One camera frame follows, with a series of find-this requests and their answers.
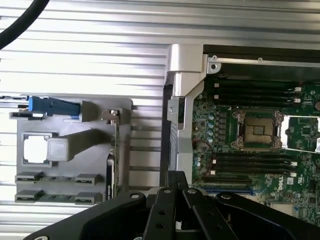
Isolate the gray parts rack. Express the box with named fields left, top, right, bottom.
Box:
left=14, top=94, right=134, bottom=205

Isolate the green Dell motherboard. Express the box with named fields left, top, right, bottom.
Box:
left=191, top=79, right=320, bottom=221

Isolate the black RAM slot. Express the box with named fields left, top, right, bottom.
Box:
left=214, top=152, right=289, bottom=159
left=215, top=163, right=299, bottom=170
left=216, top=87, right=302, bottom=94
left=213, top=81, right=299, bottom=89
left=213, top=92, right=299, bottom=100
left=211, top=158, right=292, bottom=165
left=210, top=169, right=294, bottom=176
left=216, top=98, right=302, bottom=106

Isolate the CPU socket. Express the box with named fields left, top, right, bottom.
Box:
left=230, top=108, right=284, bottom=151

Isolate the silver CPU chip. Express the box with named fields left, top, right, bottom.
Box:
left=23, top=134, right=50, bottom=164

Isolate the green RAM stick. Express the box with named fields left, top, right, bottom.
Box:
left=14, top=190, right=102, bottom=203
left=15, top=172, right=102, bottom=185

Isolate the silver socket cover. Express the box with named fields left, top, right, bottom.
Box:
left=281, top=113, right=320, bottom=154

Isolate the graphics card with black bracket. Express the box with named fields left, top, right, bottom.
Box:
left=102, top=108, right=122, bottom=201

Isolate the black expansion slot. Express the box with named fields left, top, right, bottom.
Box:
left=201, top=175, right=254, bottom=184

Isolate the black thick cable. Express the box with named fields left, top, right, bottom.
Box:
left=0, top=0, right=50, bottom=50

